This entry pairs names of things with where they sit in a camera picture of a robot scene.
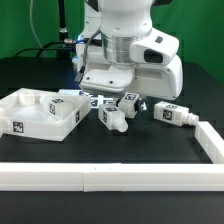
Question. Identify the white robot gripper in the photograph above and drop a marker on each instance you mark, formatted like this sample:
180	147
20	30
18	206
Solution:
160	81

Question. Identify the white square tabletop tray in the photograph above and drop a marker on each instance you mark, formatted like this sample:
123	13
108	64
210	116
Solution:
22	114

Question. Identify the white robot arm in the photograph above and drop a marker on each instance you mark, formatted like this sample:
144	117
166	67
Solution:
120	51

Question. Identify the paper sheet with tags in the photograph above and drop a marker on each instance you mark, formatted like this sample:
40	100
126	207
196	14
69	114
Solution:
96	100

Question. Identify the white right fence bar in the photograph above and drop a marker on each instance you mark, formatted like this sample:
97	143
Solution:
211	142

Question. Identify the white fence bar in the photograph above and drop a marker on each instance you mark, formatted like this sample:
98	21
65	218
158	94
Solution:
110	177
211	142

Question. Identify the black pole stand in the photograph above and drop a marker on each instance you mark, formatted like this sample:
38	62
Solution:
63	33

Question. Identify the green backdrop curtain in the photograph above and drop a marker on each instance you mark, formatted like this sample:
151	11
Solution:
198	24

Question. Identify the white front fence bar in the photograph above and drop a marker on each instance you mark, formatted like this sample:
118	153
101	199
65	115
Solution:
110	177

